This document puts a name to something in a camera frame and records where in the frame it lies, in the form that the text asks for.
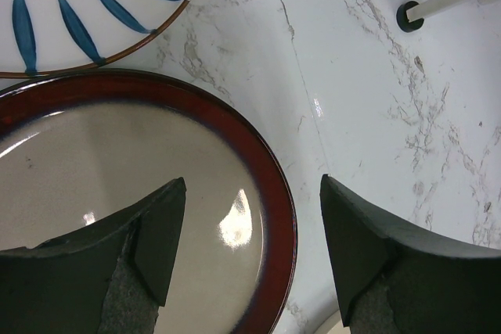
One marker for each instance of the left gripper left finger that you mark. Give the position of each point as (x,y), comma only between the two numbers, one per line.
(112,276)

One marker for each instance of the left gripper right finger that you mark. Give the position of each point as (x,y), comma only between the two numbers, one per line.
(392,276)

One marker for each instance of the stainless steel dish rack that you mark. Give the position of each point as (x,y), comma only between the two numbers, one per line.
(410,16)

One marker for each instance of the cream plate with red rim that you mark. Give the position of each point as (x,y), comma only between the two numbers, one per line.
(77,148)

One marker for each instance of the black and white striped plate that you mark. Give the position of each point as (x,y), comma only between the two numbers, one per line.
(42,37)

